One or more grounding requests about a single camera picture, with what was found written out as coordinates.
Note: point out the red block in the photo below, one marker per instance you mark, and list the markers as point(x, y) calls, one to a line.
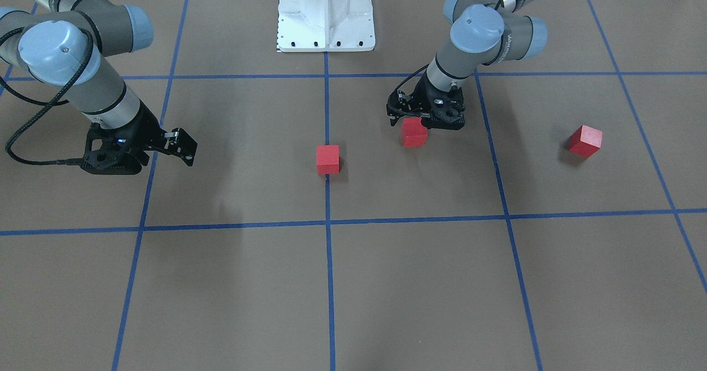
point(413, 133)
point(585, 141)
point(328, 159)

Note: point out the brown paper table mat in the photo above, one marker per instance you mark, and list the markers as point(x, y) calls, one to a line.
point(490, 248)

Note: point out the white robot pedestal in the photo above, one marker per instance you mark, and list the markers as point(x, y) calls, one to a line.
point(325, 26)

